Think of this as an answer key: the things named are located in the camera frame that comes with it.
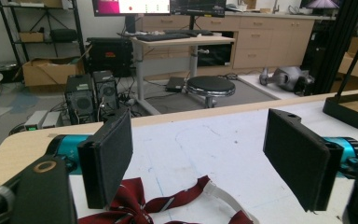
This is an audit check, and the black computer tower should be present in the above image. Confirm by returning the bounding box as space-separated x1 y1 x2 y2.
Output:
92 70 120 117
64 74 98 125

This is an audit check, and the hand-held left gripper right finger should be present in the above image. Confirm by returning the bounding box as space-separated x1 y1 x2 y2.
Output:
263 108 344 213

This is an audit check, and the black metal shelf rack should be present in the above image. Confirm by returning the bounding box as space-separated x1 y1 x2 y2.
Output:
0 0 86 67

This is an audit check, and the flat black device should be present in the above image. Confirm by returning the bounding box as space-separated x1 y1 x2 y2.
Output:
165 77 186 93

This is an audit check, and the open cardboard box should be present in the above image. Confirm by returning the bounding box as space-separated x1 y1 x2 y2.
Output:
21 56 86 88

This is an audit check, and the wooden cabinet with drawers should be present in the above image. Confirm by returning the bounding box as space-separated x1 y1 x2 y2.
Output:
141 12 317 78

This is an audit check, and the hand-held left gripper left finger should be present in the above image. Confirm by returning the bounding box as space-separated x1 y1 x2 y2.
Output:
77 108 134 210

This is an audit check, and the black bag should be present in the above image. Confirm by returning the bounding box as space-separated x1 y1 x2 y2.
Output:
49 28 78 43

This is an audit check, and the round black stool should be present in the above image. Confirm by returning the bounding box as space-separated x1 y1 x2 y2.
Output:
185 75 237 109

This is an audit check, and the wooden standing desk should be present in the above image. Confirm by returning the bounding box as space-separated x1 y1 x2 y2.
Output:
131 35 237 117

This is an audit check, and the black stand base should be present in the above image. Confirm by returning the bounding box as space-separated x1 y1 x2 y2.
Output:
322 21 358 132

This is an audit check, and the dark red bow tie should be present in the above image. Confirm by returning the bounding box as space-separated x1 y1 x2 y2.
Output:
77 175 260 224

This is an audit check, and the black metal post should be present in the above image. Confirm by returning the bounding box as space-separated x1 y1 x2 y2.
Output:
311 0 358 96

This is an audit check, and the computer monitor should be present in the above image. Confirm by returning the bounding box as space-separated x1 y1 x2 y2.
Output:
91 0 172 17
170 0 227 19

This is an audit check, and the grey robot lying down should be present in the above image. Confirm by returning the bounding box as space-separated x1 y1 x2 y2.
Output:
259 65 315 96

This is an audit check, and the black keyboard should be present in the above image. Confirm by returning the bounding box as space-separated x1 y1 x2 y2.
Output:
135 33 191 43
163 29 214 36

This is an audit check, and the small cardboard box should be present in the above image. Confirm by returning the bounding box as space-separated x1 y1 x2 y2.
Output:
18 31 45 43

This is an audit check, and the grey metal box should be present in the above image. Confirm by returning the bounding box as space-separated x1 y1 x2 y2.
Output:
23 109 48 132
41 111 63 130

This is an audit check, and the black equipment case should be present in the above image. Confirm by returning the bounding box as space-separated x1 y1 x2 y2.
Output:
86 36 134 78

